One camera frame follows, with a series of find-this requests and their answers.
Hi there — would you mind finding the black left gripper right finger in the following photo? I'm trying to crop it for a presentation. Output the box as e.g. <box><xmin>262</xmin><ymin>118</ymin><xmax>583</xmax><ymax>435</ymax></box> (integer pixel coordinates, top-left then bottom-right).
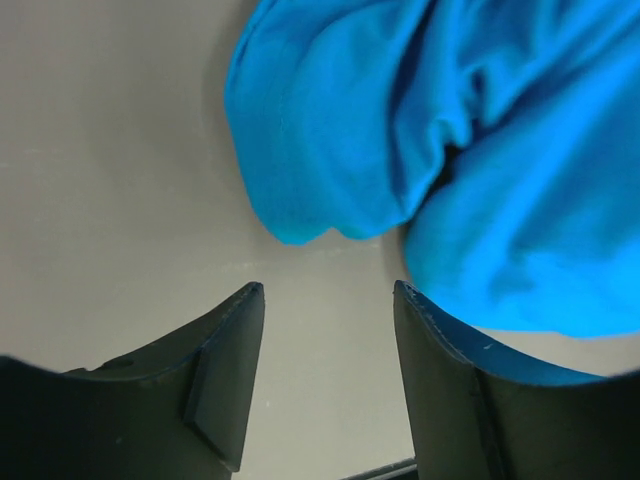
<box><xmin>393</xmin><ymin>281</ymin><xmax>639</xmax><ymax>479</ymax></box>

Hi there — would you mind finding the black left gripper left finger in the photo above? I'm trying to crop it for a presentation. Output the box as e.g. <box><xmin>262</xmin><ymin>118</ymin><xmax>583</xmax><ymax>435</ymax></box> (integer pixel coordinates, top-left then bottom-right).
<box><xmin>1</xmin><ymin>282</ymin><xmax>264</xmax><ymax>479</ymax></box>

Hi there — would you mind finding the blue t shirt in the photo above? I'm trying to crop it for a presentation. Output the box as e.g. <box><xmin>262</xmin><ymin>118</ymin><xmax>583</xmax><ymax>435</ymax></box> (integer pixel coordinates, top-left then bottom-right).
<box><xmin>225</xmin><ymin>1</ymin><xmax>639</xmax><ymax>338</ymax></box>

